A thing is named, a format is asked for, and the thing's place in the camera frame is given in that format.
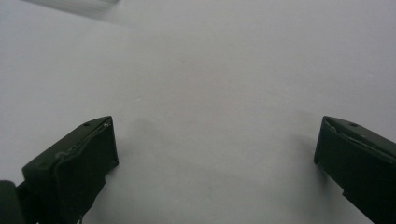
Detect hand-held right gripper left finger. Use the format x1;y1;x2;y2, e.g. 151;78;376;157
21;116;120;224

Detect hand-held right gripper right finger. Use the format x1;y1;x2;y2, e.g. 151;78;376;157
313;116;396;224

